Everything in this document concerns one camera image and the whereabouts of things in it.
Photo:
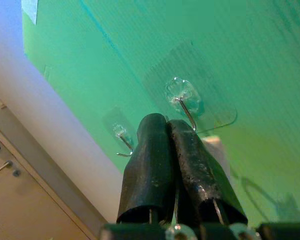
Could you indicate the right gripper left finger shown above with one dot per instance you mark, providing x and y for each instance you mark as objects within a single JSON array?
[{"x": 147, "y": 175}]

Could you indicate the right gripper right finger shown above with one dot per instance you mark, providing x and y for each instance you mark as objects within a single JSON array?
[{"x": 202, "y": 180}]

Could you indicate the clear adhesive metal hook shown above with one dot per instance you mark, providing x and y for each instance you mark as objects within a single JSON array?
[
  {"x": 121, "y": 135},
  {"x": 182, "y": 97}
]

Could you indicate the beige door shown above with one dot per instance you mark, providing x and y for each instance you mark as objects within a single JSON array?
[{"x": 22, "y": 205}]

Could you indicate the round keyhole plate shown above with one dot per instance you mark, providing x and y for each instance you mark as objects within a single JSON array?
[{"x": 16, "y": 173}]

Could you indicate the green board with hooks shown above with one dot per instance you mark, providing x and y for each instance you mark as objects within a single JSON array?
[{"x": 190, "y": 37}]

